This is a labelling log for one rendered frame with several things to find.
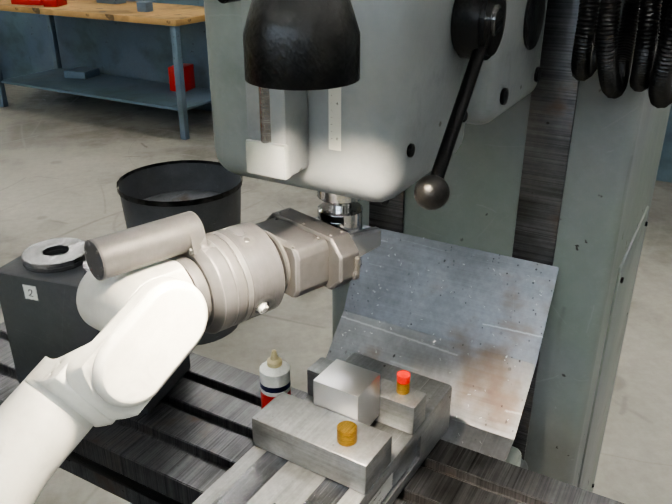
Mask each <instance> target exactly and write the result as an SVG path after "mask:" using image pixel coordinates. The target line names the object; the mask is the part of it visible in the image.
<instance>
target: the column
mask: <svg viewBox="0 0 672 504"><path fill-rule="evenodd" d="M579 1H580V0H548V1H547V10H546V18H545V26H544V34H543V43H542V51H541V59H540V67H541V70H542V72H541V78H540V81H539V82H537V85H536V87H535V89H534V90H533V91H532V92H531V93H530V94H528V95H527V96H525V97H524V98H523V99H521V100H520V101H518V102H517V103H516V104H514V105H513V106H511V107H510V108H509V109H507V110H506V111H504V112H503V113H502V114H500V115H499V116H497V117H496V118H494V119H493V120H492V121H490V122H488V123H486V124H482V125H475V124H467V123H465V127H464V136H463V140H462V144H461V145H460V147H459V148H458V150H457V151H456V153H454V154H453V155H452V156H451V159H450V162H449V165H448V168H447V171H446V174H445V177H444V180H445V181H446V183H447V184H448V186H449V191H450V193H449V198H448V201H447V202H446V204H445V205H444V206H443V207H441V208H439V209H437V210H426V209H423V208H422V207H420V206H419V205H418V204H417V202H416V200H415V198H414V188H415V185H416V183H417V182H418V181H419V180H420V179H419V180H418V181H417V182H415V183H414V184H412V185H411V186H410V187H408V188H407V189H406V190H404V191H403V192H402V193H400V194H399V195H397V196H396V197H395V198H392V199H389V200H390V201H389V203H388V204H387V205H382V204H381V203H380V202H371V201H366V200H359V201H357V202H358V203H360V204H361V205H362V206H363V225H367V226H371V227H378V228H380V229H385V230H390V231H394V232H399V233H403V234H408V235H413V236H417V237H422V238H423V237H424V238H426V239H431V240H435V241H440V242H445V243H449V244H454V245H458V246H463V247H468V248H472V249H477V250H481V251H486V252H491V253H495V254H500V255H504V256H509V257H514V258H518V259H523V260H527V261H532V262H537V263H541V264H546V265H550V266H555V267H559V271H558V275H557V279H556V283H555V288H554V292H553V296H552V300H551V305H550V309H549V313H548V317H547V321H546V326H545V330H544V334H543V338H542V343H541V347H540V351H539V355H538V360H537V364H536V367H535V371H534V374H533V378H532V381H531V384H530V388H529V391H528V395H527V398H526V402H525V405H524V408H523V412H522V415H521V419H520V422H519V425H518V429H517V432H516V436H515V439H514V442H513V445H512V446H513V447H516V448H518V449H519V450H520V452H521V456H522V457H521V458H522V459H523V460H525V461H526V463H527V465H528V470H530V471H533V472H536V473H538V474H541V475H544V476H547V477H550V478H553V479H556V480H558V481H561V482H564V483H567V484H570V485H573V486H576V487H578V488H581V489H584V490H587V491H590V492H593V488H594V485H595V484H594V482H595V477H596V472H597V467H598V462H599V457H600V452H601V447H602V443H603V438H604V433H605V428H606V423H607V418H608V413H609V408H610V403H611V398H612V393H613V388H614V384H615V379H616V374H617V369H618V364H619V359H620V354H621V349H622V344H623V339H624V334H625V330H626V325H627V320H628V315H629V310H630V305H631V300H632V295H633V290H634V285H635V280H636V276H637V271H638V266H639V261H640V256H641V251H642V246H643V241H644V236H645V231H646V227H647V225H648V222H647V221H648V217H649V212H650V207H651V202H652V197H653V192H654V187H655V182H656V177H657V172H658V167H659V163H660V158H661V153H662V148H663V143H664V138H665V133H666V128H667V123H668V118H669V113H670V109H671V104H672V103H671V104H670V105H669V106H667V107H666V108H656V107H655V106H653V105H652V104H651V103H650V99H649V96H648V94H649V93H648V91H649V90H648V89H649V87H648V89H646V90H644V91H642V92H636V91H634V90H633V89H632V88H631V87H630V82H629V80H630V75H631V71H632V70H631V69H632V64H633V58H634V57H632V63H631V68H630V73H629V74H630V75H629V80H628V84H627V87H626V89H625V91H624V93H623V95H622V96H620V97H618V98H616V99H612V98H608V97H607V96H606V95H605V94H604V93H603V92H602V90H601V87H600V83H599V78H598V70H596V71H595V73H594V74H593V76H592V77H590V78H589V79H587V80H585V81H578V80H576V79H575V78H574V77H573V76H572V72H571V59H572V58H571V57H572V51H573V45H574V43H573V42H574V39H575V37H574V36H575V35H576V34H575V32H576V28H577V26H576V24H578V23H577V22H576V21H577V20H578V18H577V17H578V16H579V15H578V13H579V10H578V9H579V8H580V7H579V5H580V2H579Z"/></svg>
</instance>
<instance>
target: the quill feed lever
mask: <svg viewBox="0 0 672 504"><path fill-rule="evenodd" d="M505 20H506V0H455V1H454V5H453V10H452V17H451V40H452V45H453V48H454V50H455V51H456V52H457V54H458V56H459V57H460V58H464V59H469V62H468V65H467V68H466V71H465V74H464V77H463V80H462V83H461V86H460V89H459V92H458V95H457V98H456V100H455V103H454V106H453V109H452V112H451V115H450V118H449V121H448V124H447V127H446V130H445V133H444V136H443V139H442V142H441V145H440V147H439V150H438V153H437V156H436V159H435V162H434V165H433V168H432V171H431V174H430V175H427V176H424V177H422V178H421V179H420V180H419V181H418V182H417V183H416V185H415V188H414V198H415V200H416V202H417V204H418V205H419V206H420V207H422V208H423V209H426V210H437V209H439V208H441V207H443V206H444V205H445V204H446V202H447V201H448V198H449V193H450V191H449V186H448V184H447V183H446V181H445V180H444V177H445V174H446V171H447V168H448V165H449V162H450V159H451V156H452V153H453V150H454V147H455V144H456V141H457V138H458V135H459V132H460V129H461V126H462V123H463V120H464V117H465V114H466V111H467V108H468V105H469V102H470V99H471V96H472V93H473V90H474V87H475V84H476V81H477V78H478V75H479V72H480V69H481V66H482V63H483V60H488V59H489V58H490V57H491V56H493V55H494V54H495V53H496V51H497V49H498V47H499V45H500V42H501V39H502V36H503V31H504V26H505Z"/></svg>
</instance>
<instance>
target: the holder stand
mask: <svg viewBox="0 0 672 504"><path fill-rule="evenodd" d="M84 244H85V240H81V239H78V238H66V237H64V238H50V239H48V240H45V241H41V242H38V243H36V244H33V245H31V246H29V247H28V248H27V249H25V250H24V251H23V253H22V255H21V256H19V257H17V258H16V259H14V260H12V261H10V262H9V263H7V264H5V265H4V266H2V267H0V305H1V309H2V313H3V317H4V322H5V326H6V330H7V335H8V339H9V343H10V348H11V352H12V356H13V361H14V365H15V369H16V374H17V378H18V382H19V384H21V383H22V382H23V380H24V379H25V378H26V377H27V376H28V375H29V374H30V373H31V371H32V370H33V369H34V368H35V367H36V366H37V365H38V364H39V363H40V362H41V360H42V359H43V358H44V357H45V356H47V357H48V358H51V359H56V358H59V357H62V356H64V355H66V354H68V353H70V352H72V351H74V350H75V349H77V348H79V347H81V346H84V345H86V344H88V343H90V342H92V340H93V339H94V338H95V337H96V336H97V335H98V334H99V333H100V332H101V331H99V330H97V329H95V328H93V327H91V326H89V325H88V324H87V323H86V322H85V321H84V320H83V319H82V317H81V316H80V314H79V311H78V309H77V304H76V295H77V290H78V286H79V284H80V282H81V280H82V278H83V277H84V275H85V274H86V273H87V272H88V271H89V267H88V265H87V262H86V259H85V254H84ZM190 367H191V366H190V356H189V355H188V356H187V357H186V358H185V360H184V361H183V362H182V363H181V365H180V366H179V367H178V368H177V369H176V371H175V372H174V373H173V374H172V376H171V377H170V378H169V379H168V380H167V382H166V383H165V384H164V385H163V387H162V388H161V389H160V390H159V391H158V392H157V394H156V395H155V396H153V397H152V399H151V400H150V401H149V402H148V404H147V405H146V406H145V407H144V408H143V410H142V411H141V412H140V413H144V414H149V413H150V412H151V411H152V410H153V409H154V408H155V407H156V405H157V404H158V403H159V402H160V401H161V400H162V399H163V398H164V397H165V396H166V394H167V393H168V392H169V391H170V390H171V389H172V388H173V387H174V386H175V385H176V383H177V382H178V381H179V380H180V379H181V378H182V377H183V376H184V375H185V374H186V372H187V371H188V370H189V369H190Z"/></svg>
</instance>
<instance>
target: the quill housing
mask: <svg viewBox="0 0 672 504"><path fill-rule="evenodd" d="M454 1H455V0H351V3H352V6H353V10H354V13H355V16H356V20H357V23H358V27H359V30H360V79H359V81H358V82H356V83H354V84H351V85H348V86H344V87H339V88H333V89H324V90H307V103H308V160H309V164H308V167H307V168H305V169H303V170H301V171H300V172H298V173H296V174H294V175H292V176H291V177H290V178H288V179H287V180H281V179H276V178H271V177H266V176H261V175H256V174H251V173H248V172H247V161H246V143H245V141H246V140H247V139H248V122H247V104H246V85H245V70H244V52H243V30H242V11H241V1H237V2H230V3H220V2H219V1H218V0H204V11H205V24H206V38H207V51H208V64H209V77H210V91H211V104H212V117H213V130H214V144H215V151H216V155H217V158H218V160H219V162H220V163H221V165H222V166H223V167H224V168H226V169H227V170H228V171H230V172H232V173H234V174H237V175H241V176H246V177H251V178H256V179H261V180H266V181H271V182H276V183H281V184H286V185H291V186H296V187H301V188H306V189H311V190H316V191H321V192H326V193H331V194H336V195H341V196H346V197H351V198H356V199H361V200H366V201H371V202H384V201H387V200H389V199H392V198H395V197H396V196H397V195H399V194H400V193H402V192H403V191H404V190H406V189H407V188H408V187H410V186H411V185H412V184H414V183H415V182H417V181H418V180H419V179H421V178H422V177H423V176H425V175H426V174H427V173H429V172H430V171H432V168H433V165H434V162H435V159H436V156H437V153H438V150H439V147H440V145H441V142H442V139H443V136H444V133H445V130H446V127H447V124H448V121H449V118H450V115H451V112H452V109H453V106H454V103H455V100H456V98H457V95H458V92H459V89H460V86H461V83H462V80H463V77H464V74H465V71H466V68H467V65H468V62H469V59H464V58H460V57H459V56H458V54H457V52H456V51H455V50H454V48H453V45H452V40H451V17H452V10H453V5H454Z"/></svg>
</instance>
